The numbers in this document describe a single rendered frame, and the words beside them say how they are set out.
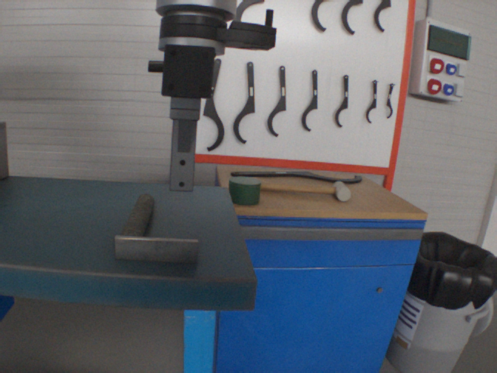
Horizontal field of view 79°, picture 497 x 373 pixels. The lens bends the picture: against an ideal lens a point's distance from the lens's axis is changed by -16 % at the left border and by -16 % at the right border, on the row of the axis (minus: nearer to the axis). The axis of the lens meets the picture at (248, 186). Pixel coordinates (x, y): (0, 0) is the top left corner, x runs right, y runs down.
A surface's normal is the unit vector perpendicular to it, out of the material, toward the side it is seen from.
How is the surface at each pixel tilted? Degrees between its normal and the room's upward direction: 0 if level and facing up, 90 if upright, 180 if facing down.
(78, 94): 90
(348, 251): 90
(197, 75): 90
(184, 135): 120
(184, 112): 90
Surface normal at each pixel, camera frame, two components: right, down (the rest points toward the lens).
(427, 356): -0.39, 0.26
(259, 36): 0.51, 0.27
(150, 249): 0.14, 0.27
